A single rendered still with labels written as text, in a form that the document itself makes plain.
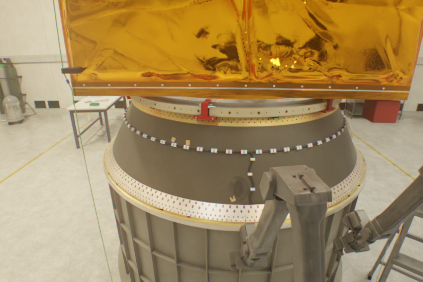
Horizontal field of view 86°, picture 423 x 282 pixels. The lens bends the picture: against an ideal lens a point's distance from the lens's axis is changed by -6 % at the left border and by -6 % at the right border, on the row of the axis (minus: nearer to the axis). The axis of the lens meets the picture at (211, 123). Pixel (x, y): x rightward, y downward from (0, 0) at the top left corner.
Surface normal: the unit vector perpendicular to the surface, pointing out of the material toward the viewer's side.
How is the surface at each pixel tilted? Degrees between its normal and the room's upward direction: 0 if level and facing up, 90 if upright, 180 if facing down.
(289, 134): 62
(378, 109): 90
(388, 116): 90
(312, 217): 67
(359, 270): 0
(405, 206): 91
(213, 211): 43
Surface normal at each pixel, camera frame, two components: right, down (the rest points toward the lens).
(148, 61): -0.03, 0.32
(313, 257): 0.11, -0.07
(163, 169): -0.42, -0.18
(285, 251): 0.21, 0.33
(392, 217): -0.98, 0.07
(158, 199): -0.31, -0.48
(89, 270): 0.00, -0.94
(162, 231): -0.43, 0.30
